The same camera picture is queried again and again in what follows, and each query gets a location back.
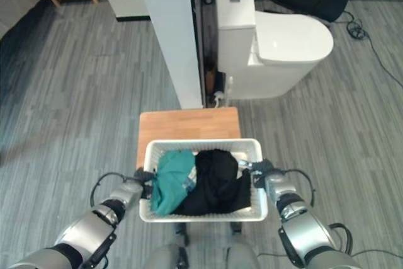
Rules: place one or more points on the black garment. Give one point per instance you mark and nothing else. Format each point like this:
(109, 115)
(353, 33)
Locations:
(217, 184)

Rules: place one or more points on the robot left silver leg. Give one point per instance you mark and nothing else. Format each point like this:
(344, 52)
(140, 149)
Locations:
(168, 256)

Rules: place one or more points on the robot right silver leg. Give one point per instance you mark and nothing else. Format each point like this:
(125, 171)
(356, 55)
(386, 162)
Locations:
(240, 254)

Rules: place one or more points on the robot left silver arm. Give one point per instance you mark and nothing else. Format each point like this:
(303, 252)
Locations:
(85, 225)

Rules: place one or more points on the wooden top stool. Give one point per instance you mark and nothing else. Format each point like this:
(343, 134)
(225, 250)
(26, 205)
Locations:
(189, 124)

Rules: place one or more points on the robot right silver arm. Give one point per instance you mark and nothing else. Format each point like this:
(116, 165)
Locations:
(299, 218)

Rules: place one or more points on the robot silver leg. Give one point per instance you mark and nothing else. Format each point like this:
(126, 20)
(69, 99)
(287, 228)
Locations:
(240, 254)
(168, 256)

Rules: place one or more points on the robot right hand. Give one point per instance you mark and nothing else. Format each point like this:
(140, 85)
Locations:
(257, 169)

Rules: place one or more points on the teal green garment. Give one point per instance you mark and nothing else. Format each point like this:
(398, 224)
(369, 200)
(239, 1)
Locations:
(171, 180)

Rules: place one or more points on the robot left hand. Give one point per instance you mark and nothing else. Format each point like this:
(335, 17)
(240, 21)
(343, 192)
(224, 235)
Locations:
(143, 175)

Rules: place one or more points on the white partition panel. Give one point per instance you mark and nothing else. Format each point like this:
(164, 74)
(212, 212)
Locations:
(176, 29)

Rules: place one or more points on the white toilet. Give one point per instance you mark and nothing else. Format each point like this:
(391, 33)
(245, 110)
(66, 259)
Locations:
(264, 45)

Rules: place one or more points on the white plastic laundry basket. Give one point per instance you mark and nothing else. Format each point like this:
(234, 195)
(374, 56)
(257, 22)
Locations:
(203, 206)

